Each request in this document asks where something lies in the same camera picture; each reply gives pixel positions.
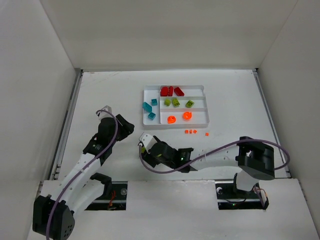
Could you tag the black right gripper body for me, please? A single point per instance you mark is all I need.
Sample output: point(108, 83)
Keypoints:
point(149, 156)

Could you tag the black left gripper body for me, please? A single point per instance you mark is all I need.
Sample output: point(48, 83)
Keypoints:
point(124, 125)

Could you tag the teal lego brick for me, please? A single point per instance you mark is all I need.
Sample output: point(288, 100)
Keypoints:
point(151, 116)

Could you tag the teal lego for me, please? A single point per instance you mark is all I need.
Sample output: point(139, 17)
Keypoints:
point(154, 102)
point(146, 107)

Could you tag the orange round disc piece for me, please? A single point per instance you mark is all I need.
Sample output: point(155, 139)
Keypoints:
point(187, 115)

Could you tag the lime small lego brick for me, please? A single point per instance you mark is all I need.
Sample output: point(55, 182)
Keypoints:
point(167, 102)

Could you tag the lime lego plate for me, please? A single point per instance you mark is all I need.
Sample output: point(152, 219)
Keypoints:
point(175, 102)

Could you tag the red rounded lego brick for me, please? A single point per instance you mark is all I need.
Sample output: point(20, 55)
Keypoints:
point(164, 91)

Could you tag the red lego brick cluster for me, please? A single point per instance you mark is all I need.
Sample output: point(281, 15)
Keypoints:
point(170, 91)

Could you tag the red long lego brick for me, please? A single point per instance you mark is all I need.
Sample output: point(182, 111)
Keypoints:
point(179, 92)

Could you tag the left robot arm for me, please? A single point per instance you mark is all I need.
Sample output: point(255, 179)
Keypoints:
point(54, 215)

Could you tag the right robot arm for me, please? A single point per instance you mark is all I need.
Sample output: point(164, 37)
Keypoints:
point(253, 157)

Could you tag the teal lego in tray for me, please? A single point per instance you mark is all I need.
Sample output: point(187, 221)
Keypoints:
point(154, 102)

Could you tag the white compartment tray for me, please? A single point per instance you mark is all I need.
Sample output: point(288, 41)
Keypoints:
point(200, 113)

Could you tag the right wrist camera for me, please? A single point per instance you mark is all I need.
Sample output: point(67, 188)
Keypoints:
point(147, 140)

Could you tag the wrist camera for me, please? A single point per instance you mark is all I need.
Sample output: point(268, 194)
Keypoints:
point(147, 140)
point(105, 112)

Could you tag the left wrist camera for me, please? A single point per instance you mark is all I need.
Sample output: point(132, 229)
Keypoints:
point(105, 112)

